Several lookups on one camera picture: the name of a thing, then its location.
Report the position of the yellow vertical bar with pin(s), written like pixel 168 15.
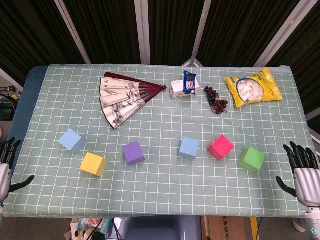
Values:
pixel 254 228

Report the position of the blue-grey robot torso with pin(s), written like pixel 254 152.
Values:
pixel 160 228

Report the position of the colourful printed packaging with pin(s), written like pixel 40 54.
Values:
pixel 86 225

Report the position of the dark red grape bunch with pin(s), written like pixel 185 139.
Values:
pixel 215 98

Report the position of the purple foam cube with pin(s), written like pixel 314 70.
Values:
pixel 133 152

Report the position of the painted paper folding fan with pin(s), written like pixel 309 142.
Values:
pixel 120 100

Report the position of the green foam cube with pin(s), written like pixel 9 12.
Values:
pixel 251 158

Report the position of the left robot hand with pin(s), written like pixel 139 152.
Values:
pixel 5 180

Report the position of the white cardboard product box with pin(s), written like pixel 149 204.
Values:
pixel 176 88

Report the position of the yellow foam cube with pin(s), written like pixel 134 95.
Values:
pixel 92 163

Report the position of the yellow marshmallow bag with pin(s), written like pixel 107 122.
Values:
pixel 252 90

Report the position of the pink foam cube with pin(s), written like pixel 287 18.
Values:
pixel 221 147

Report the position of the blue cookie packet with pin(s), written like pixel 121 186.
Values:
pixel 190 83

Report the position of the white frame bar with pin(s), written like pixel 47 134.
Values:
pixel 10 78
pixel 313 114

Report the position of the light blue foam cube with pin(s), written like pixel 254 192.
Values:
pixel 71 140
pixel 188 147

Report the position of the green checked tablecloth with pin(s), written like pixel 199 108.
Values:
pixel 160 187

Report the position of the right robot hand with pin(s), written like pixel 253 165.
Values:
pixel 307 185

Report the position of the brown cardboard box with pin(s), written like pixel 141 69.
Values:
pixel 225 228

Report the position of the white frame post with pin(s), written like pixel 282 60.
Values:
pixel 280 35
pixel 142 32
pixel 200 32
pixel 72 31

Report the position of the dark brown curtain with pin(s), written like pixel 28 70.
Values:
pixel 110 30

